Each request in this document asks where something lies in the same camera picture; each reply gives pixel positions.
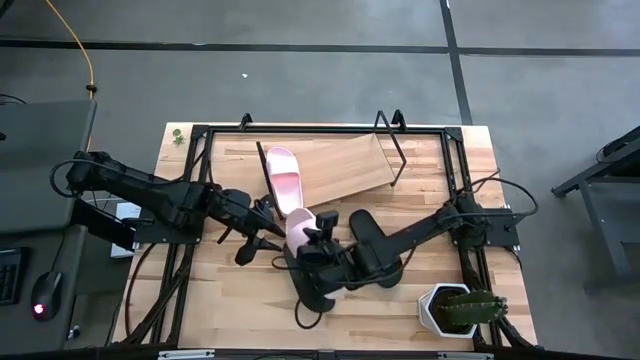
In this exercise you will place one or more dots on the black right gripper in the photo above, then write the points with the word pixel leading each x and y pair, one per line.
pixel 327 267

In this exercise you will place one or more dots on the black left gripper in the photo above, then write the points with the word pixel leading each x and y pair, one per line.
pixel 237 212

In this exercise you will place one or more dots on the black rubber slide sandal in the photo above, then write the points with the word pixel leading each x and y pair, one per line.
pixel 365 225
pixel 310 304

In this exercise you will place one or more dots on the pink rubber slide sandal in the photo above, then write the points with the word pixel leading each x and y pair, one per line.
pixel 299 225
pixel 282 170

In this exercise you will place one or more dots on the wooden shelf with black frame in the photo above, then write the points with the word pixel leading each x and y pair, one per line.
pixel 345 165

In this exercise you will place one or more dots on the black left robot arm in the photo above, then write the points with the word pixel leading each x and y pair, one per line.
pixel 140 192

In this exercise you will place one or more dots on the white hexagonal plant pot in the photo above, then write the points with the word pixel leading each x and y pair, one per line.
pixel 426 310

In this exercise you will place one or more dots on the small green leaf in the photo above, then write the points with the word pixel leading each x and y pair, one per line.
pixel 178 136

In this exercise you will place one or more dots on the white paper sheet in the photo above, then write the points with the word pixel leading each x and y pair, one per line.
pixel 129 211

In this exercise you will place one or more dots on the green cactus plant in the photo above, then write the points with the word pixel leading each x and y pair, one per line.
pixel 472 307

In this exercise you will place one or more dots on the black flat bar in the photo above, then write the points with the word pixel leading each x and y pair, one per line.
pixel 100 225

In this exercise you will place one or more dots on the black computer mouse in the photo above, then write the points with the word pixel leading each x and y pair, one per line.
pixel 47 295

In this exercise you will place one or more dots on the grey flat panel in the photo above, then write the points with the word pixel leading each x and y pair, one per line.
pixel 40 130

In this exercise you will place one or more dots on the black keyboard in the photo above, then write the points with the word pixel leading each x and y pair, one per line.
pixel 7 277

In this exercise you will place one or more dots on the dark grey desk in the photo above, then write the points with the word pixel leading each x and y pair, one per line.
pixel 20 335

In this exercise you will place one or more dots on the black metal stand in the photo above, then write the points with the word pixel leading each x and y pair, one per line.
pixel 602 225

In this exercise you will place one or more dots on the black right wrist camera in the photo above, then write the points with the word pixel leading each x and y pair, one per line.
pixel 327 220

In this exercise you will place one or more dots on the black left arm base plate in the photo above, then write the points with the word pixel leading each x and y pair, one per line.
pixel 150 235

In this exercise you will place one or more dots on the black frame bracket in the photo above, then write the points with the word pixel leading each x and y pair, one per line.
pixel 245 120
pixel 398 117

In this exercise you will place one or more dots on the black aluminium table frame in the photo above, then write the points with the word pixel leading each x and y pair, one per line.
pixel 325 129

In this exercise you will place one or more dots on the silver metal bracket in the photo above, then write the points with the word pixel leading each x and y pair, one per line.
pixel 186 354
pixel 465 356

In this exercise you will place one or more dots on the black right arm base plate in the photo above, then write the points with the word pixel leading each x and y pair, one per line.
pixel 505 237

